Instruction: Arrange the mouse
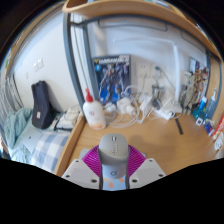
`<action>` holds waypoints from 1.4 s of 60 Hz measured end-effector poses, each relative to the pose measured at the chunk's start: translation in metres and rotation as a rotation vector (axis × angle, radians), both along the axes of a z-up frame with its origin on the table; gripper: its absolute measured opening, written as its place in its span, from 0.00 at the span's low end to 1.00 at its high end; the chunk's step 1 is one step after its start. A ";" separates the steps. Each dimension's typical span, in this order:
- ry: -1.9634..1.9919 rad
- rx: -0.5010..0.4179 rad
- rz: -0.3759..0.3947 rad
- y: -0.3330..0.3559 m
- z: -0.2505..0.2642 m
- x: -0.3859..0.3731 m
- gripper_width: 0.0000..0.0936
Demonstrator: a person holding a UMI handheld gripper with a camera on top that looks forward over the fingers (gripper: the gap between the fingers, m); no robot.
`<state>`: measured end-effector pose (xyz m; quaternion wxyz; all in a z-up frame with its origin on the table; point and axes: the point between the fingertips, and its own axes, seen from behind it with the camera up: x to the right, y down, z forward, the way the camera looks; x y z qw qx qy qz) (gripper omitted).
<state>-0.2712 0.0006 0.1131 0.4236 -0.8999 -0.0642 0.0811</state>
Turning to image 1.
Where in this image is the blue spray bottle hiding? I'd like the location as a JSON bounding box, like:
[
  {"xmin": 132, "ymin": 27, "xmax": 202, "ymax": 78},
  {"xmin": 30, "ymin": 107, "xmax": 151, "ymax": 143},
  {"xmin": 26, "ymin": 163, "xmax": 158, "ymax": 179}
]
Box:
[{"xmin": 205, "ymin": 87, "xmax": 218, "ymax": 119}]

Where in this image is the white desk lamp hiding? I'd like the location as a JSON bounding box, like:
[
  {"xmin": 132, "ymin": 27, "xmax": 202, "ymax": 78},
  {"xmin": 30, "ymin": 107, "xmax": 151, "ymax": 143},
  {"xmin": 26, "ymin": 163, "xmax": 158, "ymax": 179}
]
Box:
[{"xmin": 113, "ymin": 37, "xmax": 184, "ymax": 115}]

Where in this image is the tan robot model figure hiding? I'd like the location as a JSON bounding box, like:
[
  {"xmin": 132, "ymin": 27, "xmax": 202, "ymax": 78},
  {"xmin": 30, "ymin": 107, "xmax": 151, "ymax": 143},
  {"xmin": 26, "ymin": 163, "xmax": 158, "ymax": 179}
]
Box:
[{"xmin": 181, "ymin": 71, "xmax": 196, "ymax": 116}]

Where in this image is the blue robot model kit box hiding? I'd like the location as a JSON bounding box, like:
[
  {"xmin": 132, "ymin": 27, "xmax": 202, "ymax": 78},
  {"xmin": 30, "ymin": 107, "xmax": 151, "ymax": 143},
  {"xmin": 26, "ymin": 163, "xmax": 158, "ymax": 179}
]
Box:
[{"xmin": 92, "ymin": 54, "xmax": 132, "ymax": 106}]

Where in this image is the blue white packet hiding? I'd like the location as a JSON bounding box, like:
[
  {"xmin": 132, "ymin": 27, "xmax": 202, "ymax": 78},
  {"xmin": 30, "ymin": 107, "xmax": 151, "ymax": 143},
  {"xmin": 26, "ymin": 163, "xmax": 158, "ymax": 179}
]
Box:
[{"xmin": 203, "ymin": 118, "xmax": 216, "ymax": 137}]

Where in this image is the white lotion bottle red cap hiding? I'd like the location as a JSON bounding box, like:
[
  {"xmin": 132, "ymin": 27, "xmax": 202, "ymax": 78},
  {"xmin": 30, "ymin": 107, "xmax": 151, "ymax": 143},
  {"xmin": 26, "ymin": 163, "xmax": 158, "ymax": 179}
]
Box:
[{"xmin": 82, "ymin": 87, "xmax": 107, "ymax": 131}]

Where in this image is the grey metal bed rail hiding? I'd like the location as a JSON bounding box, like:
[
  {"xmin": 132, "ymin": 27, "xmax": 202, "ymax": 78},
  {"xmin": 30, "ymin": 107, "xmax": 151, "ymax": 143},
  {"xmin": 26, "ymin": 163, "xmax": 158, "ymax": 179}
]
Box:
[{"xmin": 0, "ymin": 73, "xmax": 24, "ymax": 134}]

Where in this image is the teal bowl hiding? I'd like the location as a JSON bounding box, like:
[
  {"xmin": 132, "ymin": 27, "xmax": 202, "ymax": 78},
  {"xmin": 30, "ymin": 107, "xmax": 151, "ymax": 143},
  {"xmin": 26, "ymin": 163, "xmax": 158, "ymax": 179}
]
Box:
[{"xmin": 192, "ymin": 109, "xmax": 208, "ymax": 121}]

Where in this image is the black backpack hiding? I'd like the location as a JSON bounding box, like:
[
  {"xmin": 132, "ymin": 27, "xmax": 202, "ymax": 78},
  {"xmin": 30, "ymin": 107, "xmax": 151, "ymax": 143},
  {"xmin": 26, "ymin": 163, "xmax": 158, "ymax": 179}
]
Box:
[{"xmin": 30, "ymin": 80, "xmax": 56, "ymax": 130}]

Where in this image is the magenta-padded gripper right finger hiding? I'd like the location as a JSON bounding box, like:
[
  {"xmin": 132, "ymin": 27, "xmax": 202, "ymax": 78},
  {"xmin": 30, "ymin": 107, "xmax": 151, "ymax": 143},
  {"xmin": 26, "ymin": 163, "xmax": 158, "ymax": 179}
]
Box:
[{"xmin": 126, "ymin": 145, "xmax": 167, "ymax": 190}]

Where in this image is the grey and white computer mouse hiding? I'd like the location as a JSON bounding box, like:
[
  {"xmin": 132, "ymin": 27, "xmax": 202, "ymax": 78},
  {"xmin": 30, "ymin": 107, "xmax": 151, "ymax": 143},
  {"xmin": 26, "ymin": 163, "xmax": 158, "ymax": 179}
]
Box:
[{"xmin": 97, "ymin": 133, "xmax": 131, "ymax": 179}]

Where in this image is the long wooden wall shelf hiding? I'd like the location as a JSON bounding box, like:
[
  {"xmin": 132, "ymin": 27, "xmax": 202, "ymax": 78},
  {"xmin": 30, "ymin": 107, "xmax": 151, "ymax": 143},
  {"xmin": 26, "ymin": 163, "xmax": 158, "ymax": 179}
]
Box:
[{"xmin": 4, "ymin": 1, "xmax": 66, "ymax": 69}]

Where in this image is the glass jar with green stalk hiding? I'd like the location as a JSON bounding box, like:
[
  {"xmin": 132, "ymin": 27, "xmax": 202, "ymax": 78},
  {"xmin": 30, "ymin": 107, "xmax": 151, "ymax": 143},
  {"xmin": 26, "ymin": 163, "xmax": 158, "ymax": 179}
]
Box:
[{"xmin": 151, "ymin": 65, "xmax": 174, "ymax": 108}]

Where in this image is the white wall switch plate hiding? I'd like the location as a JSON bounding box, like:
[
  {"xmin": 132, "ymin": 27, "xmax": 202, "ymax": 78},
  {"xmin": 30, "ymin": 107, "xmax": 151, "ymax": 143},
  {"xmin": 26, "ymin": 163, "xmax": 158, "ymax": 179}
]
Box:
[{"xmin": 33, "ymin": 59, "xmax": 44, "ymax": 73}]

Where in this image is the grey metal shelf frame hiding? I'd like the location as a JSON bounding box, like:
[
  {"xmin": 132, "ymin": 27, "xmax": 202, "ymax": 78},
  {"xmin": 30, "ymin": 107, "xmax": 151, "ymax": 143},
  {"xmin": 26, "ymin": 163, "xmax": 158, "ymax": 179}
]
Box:
[{"xmin": 62, "ymin": 13, "xmax": 224, "ymax": 113}]

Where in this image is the white power strip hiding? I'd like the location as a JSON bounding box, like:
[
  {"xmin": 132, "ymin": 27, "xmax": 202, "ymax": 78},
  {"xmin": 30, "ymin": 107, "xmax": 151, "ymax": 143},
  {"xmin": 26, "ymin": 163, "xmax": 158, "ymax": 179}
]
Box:
[{"xmin": 154, "ymin": 108, "xmax": 176, "ymax": 121}]

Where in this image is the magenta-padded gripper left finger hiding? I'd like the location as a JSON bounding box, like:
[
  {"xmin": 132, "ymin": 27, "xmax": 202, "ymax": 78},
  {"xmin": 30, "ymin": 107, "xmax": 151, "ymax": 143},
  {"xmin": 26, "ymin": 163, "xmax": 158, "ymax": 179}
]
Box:
[{"xmin": 61, "ymin": 145, "xmax": 103, "ymax": 190}]

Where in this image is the teal fluffy blanket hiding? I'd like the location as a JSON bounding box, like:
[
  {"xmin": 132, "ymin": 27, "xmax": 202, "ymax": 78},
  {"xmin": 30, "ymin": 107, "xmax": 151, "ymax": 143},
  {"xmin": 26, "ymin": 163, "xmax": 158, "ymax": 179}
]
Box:
[{"xmin": 3, "ymin": 107, "xmax": 34, "ymax": 149}]

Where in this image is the black ruler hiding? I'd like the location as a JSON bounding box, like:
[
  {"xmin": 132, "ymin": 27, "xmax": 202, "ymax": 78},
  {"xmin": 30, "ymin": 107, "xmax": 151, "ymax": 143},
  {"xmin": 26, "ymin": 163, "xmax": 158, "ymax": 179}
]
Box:
[{"xmin": 174, "ymin": 118, "xmax": 184, "ymax": 136}]

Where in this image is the white charger block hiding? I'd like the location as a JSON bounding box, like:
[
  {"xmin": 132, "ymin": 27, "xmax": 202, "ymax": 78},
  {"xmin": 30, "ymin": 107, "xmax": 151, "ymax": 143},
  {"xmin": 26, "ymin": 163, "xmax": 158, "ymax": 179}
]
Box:
[
  {"xmin": 116, "ymin": 97, "xmax": 133, "ymax": 116},
  {"xmin": 138, "ymin": 94, "xmax": 153, "ymax": 116}
]

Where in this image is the colourful model kit box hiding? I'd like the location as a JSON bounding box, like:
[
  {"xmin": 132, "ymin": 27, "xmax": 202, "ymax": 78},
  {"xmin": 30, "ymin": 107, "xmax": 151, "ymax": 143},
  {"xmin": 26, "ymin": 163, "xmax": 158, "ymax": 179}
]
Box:
[{"xmin": 188, "ymin": 57, "xmax": 210, "ymax": 101}]

